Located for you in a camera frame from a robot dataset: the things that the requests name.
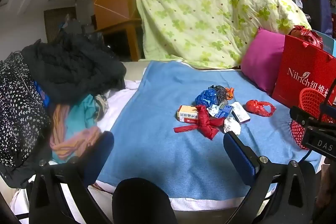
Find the brown door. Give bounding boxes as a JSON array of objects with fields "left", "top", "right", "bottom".
[{"left": 43, "top": 7, "right": 77, "bottom": 43}]

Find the blue printed packet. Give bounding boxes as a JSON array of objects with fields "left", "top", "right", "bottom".
[{"left": 214, "top": 105, "right": 234, "bottom": 119}]

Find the teal orange cloth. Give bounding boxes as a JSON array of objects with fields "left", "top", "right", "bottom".
[{"left": 50, "top": 94, "right": 109, "bottom": 164}]

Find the knotted red plastic bag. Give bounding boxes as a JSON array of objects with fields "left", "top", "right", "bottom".
[{"left": 245, "top": 99, "right": 277, "bottom": 117}]

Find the blue blanket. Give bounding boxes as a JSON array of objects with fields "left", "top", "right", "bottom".
[{"left": 96, "top": 60, "right": 323, "bottom": 201}]

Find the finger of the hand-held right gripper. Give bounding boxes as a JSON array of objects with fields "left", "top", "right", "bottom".
[{"left": 289, "top": 106, "right": 319, "bottom": 130}]

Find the blue plastic bag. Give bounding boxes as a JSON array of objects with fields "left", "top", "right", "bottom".
[{"left": 195, "top": 88, "right": 218, "bottom": 106}]

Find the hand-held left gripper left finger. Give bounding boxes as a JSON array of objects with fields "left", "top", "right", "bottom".
[{"left": 28, "top": 131, "right": 115, "bottom": 224}]

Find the green floral quilt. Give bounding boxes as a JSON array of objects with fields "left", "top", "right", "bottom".
[{"left": 135, "top": 0, "right": 313, "bottom": 69}]

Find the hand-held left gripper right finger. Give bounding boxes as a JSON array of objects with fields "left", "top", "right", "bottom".
[{"left": 223, "top": 132, "right": 319, "bottom": 224}]

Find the teal cardboard box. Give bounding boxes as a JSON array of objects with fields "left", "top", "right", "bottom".
[{"left": 315, "top": 30, "right": 336, "bottom": 56}]

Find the black plastic bag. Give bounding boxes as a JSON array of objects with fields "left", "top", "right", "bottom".
[{"left": 209, "top": 85, "right": 229, "bottom": 104}]

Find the red mesh plastic basket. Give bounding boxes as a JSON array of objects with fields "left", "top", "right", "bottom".
[{"left": 289, "top": 88, "right": 336, "bottom": 150}]

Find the black white floral cloth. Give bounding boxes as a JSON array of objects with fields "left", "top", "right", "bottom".
[{"left": 0, "top": 52, "right": 51, "bottom": 169}]

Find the magenta pillow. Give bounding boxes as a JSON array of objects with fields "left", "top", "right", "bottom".
[{"left": 240, "top": 27, "right": 286, "bottom": 96}]

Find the black knitted garment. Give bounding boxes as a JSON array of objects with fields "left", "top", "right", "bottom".
[{"left": 22, "top": 32, "right": 127, "bottom": 104}]

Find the navy bag with orange handle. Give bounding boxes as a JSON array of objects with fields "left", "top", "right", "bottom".
[{"left": 299, "top": 0, "right": 334, "bottom": 38}]

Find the white blue tissue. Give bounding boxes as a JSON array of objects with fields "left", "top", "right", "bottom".
[{"left": 207, "top": 105, "right": 221, "bottom": 117}]

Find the red plastic bag in paper bag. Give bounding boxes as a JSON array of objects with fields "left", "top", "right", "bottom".
[{"left": 288, "top": 25, "right": 324, "bottom": 49}]

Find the white purple box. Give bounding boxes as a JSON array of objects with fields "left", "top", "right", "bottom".
[{"left": 231, "top": 101, "right": 251, "bottom": 124}]

